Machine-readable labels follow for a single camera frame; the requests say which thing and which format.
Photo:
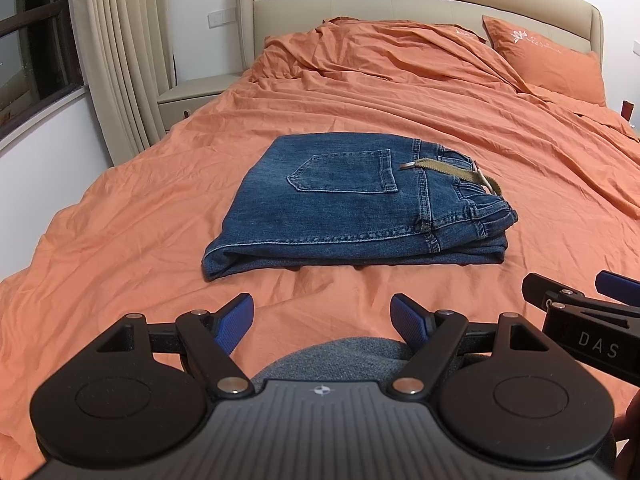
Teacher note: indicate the white wall switch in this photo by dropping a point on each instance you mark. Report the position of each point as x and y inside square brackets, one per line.
[636, 46]
[222, 17]

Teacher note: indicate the person's right hand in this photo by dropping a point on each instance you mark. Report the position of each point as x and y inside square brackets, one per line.
[627, 435]

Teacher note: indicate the orange duvet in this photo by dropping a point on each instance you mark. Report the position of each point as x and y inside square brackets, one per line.
[125, 240]

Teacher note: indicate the small red object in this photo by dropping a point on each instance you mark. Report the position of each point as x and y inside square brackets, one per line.
[626, 110]

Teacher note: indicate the beige nightstand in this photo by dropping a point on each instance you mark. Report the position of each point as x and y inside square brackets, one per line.
[195, 95]

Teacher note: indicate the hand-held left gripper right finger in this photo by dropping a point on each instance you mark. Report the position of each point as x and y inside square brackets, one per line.
[410, 322]

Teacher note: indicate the blue denim pants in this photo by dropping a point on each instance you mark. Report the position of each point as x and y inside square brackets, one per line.
[350, 210]

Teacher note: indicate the orange pillow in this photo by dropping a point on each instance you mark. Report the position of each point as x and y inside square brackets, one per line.
[550, 60]

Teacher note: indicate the khaki belt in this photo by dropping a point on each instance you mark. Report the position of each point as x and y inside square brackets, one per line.
[450, 167]

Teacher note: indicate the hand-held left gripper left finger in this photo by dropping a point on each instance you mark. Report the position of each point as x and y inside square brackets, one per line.
[235, 325]

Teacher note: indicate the person's grey trouser leg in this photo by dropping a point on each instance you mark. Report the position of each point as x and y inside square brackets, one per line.
[330, 360]

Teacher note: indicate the dark framed window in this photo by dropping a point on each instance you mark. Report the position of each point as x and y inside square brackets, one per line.
[35, 35]

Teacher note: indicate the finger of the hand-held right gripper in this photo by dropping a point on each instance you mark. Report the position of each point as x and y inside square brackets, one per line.
[542, 287]
[620, 287]

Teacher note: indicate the beige curtain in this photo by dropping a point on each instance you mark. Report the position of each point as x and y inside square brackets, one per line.
[125, 60]

